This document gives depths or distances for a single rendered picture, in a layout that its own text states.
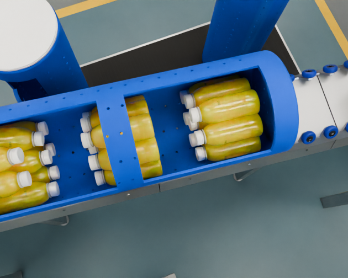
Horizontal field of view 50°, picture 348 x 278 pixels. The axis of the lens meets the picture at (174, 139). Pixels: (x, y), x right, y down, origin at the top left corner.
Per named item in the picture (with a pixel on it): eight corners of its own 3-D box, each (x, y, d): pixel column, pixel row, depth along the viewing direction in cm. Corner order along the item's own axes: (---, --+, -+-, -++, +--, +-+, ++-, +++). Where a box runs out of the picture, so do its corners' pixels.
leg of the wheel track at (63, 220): (69, 224, 197) (32, 218, 136) (59, 226, 196) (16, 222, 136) (68, 213, 198) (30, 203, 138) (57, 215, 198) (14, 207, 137)
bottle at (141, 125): (152, 131, 99) (91, 145, 97) (147, 108, 96) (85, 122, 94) (156, 141, 93) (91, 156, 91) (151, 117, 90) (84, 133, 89)
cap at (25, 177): (19, 169, 93) (26, 167, 93) (24, 176, 96) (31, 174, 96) (19, 183, 91) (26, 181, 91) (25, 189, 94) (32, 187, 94)
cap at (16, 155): (19, 160, 93) (26, 159, 93) (12, 166, 89) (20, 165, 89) (14, 146, 92) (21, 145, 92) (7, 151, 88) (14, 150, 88)
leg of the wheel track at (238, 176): (244, 180, 208) (281, 156, 147) (235, 182, 207) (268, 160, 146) (241, 170, 209) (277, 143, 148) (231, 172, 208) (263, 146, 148)
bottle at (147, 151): (153, 132, 100) (93, 146, 98) (156, 139, 93) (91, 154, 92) (158, 155, 102) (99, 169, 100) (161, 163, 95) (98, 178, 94)
